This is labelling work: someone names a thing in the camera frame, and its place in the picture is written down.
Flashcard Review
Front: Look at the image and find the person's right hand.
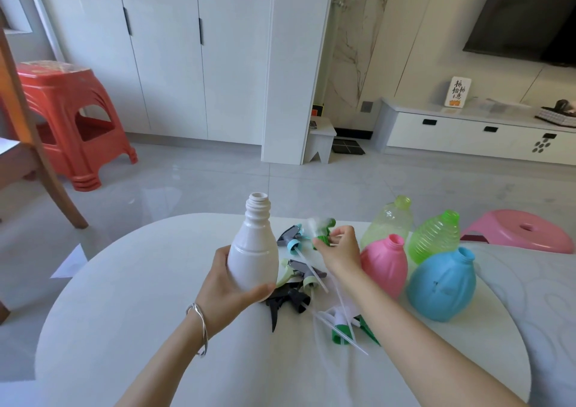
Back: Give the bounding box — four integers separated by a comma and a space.
313, 225, 363, 285

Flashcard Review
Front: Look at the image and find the person's left hand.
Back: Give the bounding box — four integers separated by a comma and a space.
196, 245, 277, 338

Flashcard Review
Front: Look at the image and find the green white spray trigger head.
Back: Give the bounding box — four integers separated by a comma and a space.
306, 216, 344, 251
314, 307, 381, 356

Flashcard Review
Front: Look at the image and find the white plastic bottle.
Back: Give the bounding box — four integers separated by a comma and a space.
226, 192, 280, 293

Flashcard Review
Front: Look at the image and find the person's left forearm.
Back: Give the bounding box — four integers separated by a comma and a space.
115, 314, 213, 407

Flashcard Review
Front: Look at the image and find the person's right forearm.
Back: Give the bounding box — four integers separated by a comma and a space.
333, 268, 528, 407

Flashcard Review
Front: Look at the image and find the black spray trigger head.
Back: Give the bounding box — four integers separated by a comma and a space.
263, 284, 312, 333

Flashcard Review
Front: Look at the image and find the pale green clear bottle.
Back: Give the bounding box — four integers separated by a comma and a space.
359, 195, 414, 251

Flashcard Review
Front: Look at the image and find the grey pale green spray head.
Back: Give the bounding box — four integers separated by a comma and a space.
276, 258, 330, 293

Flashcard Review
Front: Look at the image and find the grey blue spray trigger head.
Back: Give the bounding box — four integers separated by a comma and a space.
276, 224, 312, 257

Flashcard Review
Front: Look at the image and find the pink plastic bottle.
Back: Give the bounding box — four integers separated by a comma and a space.
360, 234, 409, 302

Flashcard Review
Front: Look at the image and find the black floor scale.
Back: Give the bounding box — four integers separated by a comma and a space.
331, 137, 366, 156

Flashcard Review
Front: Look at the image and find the green ribbed plastic bottle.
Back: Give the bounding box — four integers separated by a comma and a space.
407, 210, 461, 266

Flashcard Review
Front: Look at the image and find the small white step stool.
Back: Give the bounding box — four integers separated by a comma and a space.
303, 116, 338, 165

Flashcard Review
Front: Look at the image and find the blue plastic bottle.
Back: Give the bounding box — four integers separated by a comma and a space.
406, 247, 477, 323

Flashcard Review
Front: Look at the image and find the white television console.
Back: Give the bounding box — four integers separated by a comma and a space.
372, 97, 576, 167

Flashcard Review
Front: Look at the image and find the pink plastic stool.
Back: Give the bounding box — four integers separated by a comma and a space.
459, 209, 575, 255

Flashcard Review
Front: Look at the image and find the white sign card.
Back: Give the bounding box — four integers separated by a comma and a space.
444, 77, 472, 108

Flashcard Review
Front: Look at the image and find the grey patterned sofa cushion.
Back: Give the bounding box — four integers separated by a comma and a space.
459, 239, 576, 407

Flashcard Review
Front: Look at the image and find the red plastic stool stack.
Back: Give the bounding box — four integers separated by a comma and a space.
15, 59, 139, 191

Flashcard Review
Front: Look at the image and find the wooden chair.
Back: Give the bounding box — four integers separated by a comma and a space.
0, 13, 90, 326

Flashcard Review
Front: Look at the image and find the black television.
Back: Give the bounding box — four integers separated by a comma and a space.
463, 0, 576, 68

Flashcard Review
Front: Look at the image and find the silver bracelet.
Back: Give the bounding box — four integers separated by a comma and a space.
185, 303, 209, 358

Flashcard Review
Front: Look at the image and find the white cabinet with black handles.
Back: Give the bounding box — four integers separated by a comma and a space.
32, 0, 337, 165

